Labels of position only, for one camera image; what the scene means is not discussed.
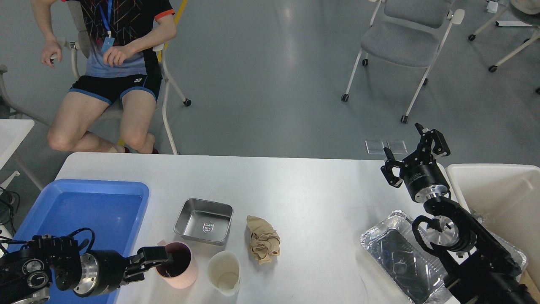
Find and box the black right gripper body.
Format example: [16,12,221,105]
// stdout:
[400,163,451,204]

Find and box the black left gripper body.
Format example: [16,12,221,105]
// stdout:
[73,250,129,298]

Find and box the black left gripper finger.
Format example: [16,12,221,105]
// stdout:
[129,246,173,267]
[123,261,173,284]

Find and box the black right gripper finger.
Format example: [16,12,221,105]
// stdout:
[381,147,408,188]
[415,123,451,164]

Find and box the pink ribbed mug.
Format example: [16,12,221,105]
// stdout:
[156,240,199,289]

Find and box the stainless steel square tray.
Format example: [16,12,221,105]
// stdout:
[173,198,233,246]

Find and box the white paper cup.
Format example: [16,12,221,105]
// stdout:
[207,250,240,296]

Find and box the aluminium foil tray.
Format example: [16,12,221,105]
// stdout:
[360,210,452,304]

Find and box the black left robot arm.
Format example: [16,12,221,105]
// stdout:
[0,228,173,304]

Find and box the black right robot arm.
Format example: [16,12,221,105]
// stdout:
[381,123,535,304]

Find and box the floor socket plate right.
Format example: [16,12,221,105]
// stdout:
[386,140,409,155]

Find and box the floor socket plate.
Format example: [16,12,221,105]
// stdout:
[386,140,409,155]
[365,140,386,155]

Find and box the floor socket plate left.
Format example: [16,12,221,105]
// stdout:
[365,140,386,155]

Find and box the blue plastic tray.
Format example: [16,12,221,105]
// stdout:
[8,179,150,304]

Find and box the beige plastic bin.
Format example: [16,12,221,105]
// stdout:
[446,164,540,286]

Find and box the crumpled brown paper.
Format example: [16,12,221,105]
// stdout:
[246,215,281,264]

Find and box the grey chair right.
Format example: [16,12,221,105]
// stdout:
[340,0,465,124]

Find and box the person in black shirt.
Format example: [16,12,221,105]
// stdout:
[47,0,177,154]

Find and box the white side table left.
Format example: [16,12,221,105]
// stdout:
[0,119,44,191]

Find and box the white chair far right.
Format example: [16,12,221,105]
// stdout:
[467,0,540,73]

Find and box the grey chair behind person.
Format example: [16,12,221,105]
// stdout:
[50,0,192,155]

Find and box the black cables left edge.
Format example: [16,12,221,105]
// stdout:
[0,188,21,241]

